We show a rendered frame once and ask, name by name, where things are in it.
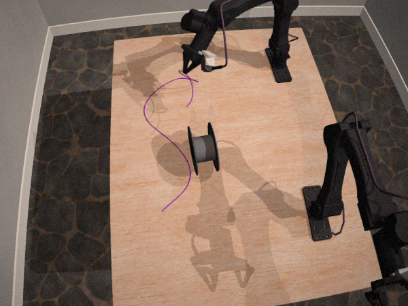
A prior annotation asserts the black and grey cable reel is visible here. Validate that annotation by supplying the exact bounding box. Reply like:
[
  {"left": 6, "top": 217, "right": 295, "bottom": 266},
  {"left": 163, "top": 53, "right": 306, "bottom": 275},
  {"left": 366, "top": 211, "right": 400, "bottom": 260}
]
[{"left": 188, "top": 122, "right": 220, "bottom": 175}]

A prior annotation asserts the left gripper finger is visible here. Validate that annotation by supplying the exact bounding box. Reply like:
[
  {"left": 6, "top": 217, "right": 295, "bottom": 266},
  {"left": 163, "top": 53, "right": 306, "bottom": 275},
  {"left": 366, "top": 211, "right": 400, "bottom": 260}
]
[{"left": 365, "top": 291, "right": 388, "bottom": 306}]

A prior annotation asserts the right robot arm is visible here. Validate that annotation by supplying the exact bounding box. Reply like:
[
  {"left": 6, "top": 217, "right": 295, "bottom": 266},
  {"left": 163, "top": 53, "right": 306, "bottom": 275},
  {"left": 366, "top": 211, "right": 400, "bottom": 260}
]
[{"left": 180, "top": 0, "right": 299, "bottom": 83}]

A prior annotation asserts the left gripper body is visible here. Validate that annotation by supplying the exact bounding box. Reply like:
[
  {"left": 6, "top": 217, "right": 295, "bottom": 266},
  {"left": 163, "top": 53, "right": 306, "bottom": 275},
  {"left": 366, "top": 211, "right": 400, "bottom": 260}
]
[{"left": 365, "top": 250, "right": 408, "bottom": 295}]

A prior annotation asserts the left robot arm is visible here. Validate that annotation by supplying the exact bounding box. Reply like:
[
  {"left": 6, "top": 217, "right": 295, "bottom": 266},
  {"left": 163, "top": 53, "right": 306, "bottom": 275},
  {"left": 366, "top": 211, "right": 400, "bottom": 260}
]
[{"left": 303, "top": 120, "right": 408, "bottom": 255}]

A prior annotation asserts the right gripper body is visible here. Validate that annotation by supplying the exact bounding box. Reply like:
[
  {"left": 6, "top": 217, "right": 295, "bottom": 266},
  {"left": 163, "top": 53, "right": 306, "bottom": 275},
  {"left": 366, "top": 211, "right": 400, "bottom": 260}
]
[{"left": 182, "top": 34, "right": 217, "bottom": 67}]

